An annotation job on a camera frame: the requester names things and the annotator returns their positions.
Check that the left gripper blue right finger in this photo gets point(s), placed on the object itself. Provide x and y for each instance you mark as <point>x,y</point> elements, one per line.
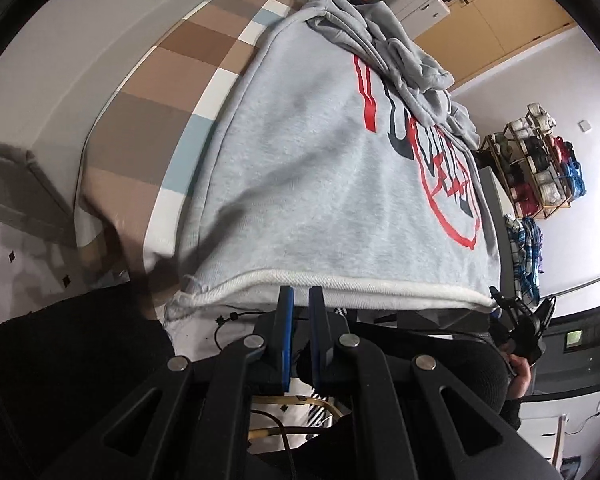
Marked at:
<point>421,407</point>

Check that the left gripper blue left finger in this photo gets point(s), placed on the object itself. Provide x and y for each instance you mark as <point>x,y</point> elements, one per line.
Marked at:
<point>204,408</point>

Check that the grey hooded sweatshirt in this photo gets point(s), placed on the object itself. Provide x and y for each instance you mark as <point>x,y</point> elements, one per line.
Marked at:
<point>340,161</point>

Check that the person right hand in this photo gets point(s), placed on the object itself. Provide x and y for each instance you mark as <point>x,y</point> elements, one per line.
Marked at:
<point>519,385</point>

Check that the blue plaid shirt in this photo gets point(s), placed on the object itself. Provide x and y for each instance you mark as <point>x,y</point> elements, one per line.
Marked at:
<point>526,241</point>

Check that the wooden shoe rack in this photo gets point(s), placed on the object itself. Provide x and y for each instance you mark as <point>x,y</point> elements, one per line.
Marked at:
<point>539,171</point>

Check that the checkered bed cover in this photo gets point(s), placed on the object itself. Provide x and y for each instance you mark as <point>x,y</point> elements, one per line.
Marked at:
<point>140,158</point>

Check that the wooden door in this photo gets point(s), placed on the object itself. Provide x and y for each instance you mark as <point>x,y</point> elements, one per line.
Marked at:
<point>478,35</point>

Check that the white tall suitcase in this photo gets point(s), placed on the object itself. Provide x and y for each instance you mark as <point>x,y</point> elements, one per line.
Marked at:
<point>420,2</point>

